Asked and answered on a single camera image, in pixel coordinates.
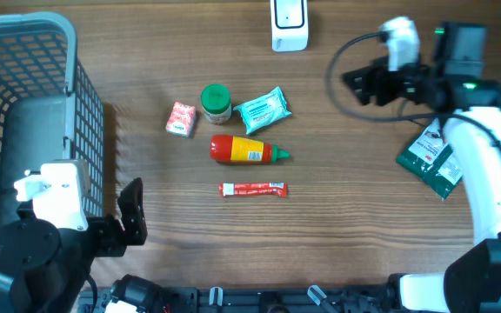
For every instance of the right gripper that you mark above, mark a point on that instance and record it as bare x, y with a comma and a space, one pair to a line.
377, 70

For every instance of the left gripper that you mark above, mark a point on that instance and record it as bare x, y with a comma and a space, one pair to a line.
115, 241

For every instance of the mint wet wipes pack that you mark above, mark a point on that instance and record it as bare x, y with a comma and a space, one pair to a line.
263, 111

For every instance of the orange snack packet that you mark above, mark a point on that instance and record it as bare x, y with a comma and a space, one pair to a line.
182, 119

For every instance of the green 3M gloves package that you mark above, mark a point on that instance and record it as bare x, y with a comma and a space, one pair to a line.
430, 158

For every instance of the red sauce bottle green cap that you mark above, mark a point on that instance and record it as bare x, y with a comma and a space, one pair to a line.
232, 149

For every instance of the green lid spice jar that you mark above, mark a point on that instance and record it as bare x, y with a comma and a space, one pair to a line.
216, 103

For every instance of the red snack bar wrapper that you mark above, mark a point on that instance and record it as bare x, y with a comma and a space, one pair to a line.
253, 189

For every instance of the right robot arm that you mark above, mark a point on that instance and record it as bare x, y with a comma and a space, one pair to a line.
468, 111

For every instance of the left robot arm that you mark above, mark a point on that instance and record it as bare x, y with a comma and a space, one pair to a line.
43, 268

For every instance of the white barcode scanner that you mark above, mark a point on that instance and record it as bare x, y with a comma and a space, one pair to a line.
289, 25

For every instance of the grey plastic mesh basket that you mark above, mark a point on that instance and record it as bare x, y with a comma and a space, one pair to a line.
49, 109

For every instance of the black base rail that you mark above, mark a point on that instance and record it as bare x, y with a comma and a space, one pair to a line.
192, 300

